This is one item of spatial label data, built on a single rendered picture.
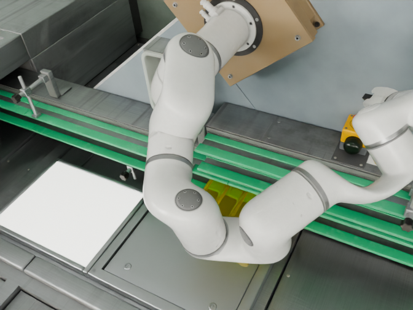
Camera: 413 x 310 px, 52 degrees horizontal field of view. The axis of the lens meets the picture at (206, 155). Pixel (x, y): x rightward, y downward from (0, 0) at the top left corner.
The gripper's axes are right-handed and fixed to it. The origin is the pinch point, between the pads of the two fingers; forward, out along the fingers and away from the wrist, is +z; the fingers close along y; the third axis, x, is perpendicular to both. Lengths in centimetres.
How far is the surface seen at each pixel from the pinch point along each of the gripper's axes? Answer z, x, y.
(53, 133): 53, 66, 74
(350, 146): 9.6, 9.2, -2.9
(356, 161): 11.4, 11.0, -7.0
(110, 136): 40, 51, 54
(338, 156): 13.0, 12.7, -3.1
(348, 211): 10.1, 22.4, -13.4
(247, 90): 27.6, 12.6, 26.3
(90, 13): 92, 24, 103
